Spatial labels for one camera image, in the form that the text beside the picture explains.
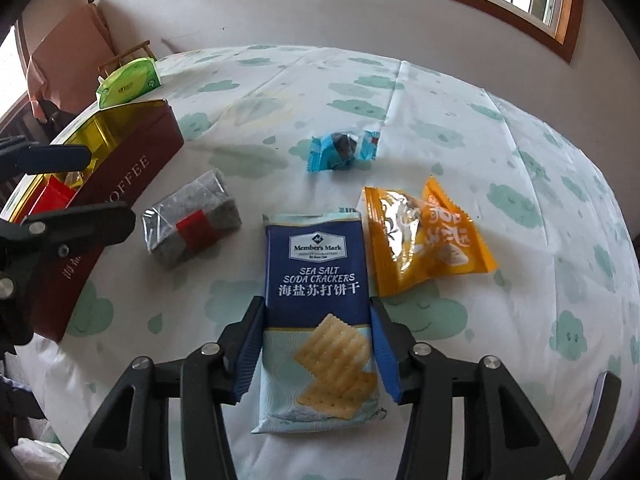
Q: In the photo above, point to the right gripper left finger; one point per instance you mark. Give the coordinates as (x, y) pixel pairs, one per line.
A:
(128, 436)

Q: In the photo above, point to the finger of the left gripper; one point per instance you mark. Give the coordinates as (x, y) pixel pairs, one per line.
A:
(61, 233)
(33, 158)

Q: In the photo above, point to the red snack packet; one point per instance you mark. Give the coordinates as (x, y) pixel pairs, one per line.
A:
(49, 193)

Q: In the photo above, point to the dark seaweed snack block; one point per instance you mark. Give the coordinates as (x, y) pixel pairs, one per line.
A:
(190, 220)

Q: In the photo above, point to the blue soda cracker pack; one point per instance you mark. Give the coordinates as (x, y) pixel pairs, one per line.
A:
(318, 371)

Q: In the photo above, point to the orange snack packet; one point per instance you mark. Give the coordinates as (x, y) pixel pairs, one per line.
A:
(413, 240)

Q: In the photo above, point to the dark wooden bench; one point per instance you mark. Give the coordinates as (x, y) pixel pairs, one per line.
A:
(19, 122)

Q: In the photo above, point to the blue smartphone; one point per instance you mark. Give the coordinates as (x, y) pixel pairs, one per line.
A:
(598, 424)

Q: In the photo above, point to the pink cloth covered furniture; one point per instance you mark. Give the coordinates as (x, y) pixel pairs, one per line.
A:
(64, 68)

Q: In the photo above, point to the gold toffee tin box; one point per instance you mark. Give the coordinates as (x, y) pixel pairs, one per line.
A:
(129, 144)

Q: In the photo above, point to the green tissue pack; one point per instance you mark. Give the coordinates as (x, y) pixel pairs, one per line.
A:
(128, 83)

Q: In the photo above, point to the wooden chair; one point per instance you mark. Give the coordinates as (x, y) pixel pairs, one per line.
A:
(142, 50)

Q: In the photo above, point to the cloud print tablecloth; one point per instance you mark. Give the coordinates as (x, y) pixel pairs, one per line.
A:
(302, 130)

